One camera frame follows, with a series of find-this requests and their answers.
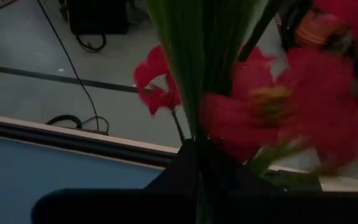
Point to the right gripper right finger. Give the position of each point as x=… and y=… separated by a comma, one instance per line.
x=225, y=177

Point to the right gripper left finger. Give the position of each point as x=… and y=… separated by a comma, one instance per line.
x=182, y=174

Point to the red flower bunch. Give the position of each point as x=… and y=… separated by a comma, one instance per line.
x=322, y=109

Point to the blue table mat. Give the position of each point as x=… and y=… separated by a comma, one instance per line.
x=26, y=174

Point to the black equipment case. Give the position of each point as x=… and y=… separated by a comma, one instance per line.
x=98, y=15

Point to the black table frame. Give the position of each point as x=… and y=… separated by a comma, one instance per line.
x=73, y=141

